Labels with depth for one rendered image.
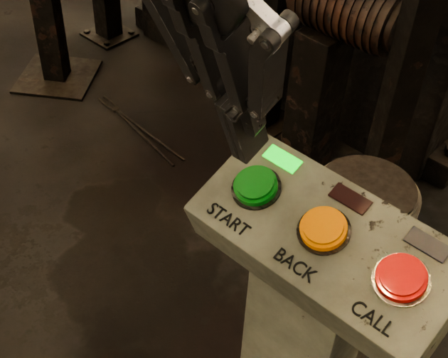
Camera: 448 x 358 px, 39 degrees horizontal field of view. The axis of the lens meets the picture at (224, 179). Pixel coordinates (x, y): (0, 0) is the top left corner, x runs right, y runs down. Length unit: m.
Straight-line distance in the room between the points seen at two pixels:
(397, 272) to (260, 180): 0.14
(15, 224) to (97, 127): 0.37
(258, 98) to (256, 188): 0.16
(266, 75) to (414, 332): 0.23
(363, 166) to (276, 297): 0.22
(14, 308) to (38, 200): 0.29
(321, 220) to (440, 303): 0.11
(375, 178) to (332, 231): 0.21
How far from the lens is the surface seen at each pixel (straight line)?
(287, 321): 0.59
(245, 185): 0.56
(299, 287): 0.52
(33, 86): 1.80
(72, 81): 1.80
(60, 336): 1.21
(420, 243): 0.53
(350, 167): 0.73
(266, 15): 0.36
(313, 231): 0.53
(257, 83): 0.40
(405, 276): 0.51
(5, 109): 1.74
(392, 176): 0.73
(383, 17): 1.09
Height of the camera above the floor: 0.99
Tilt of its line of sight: 42 degrees down
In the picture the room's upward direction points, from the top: 3 degrees clockwise
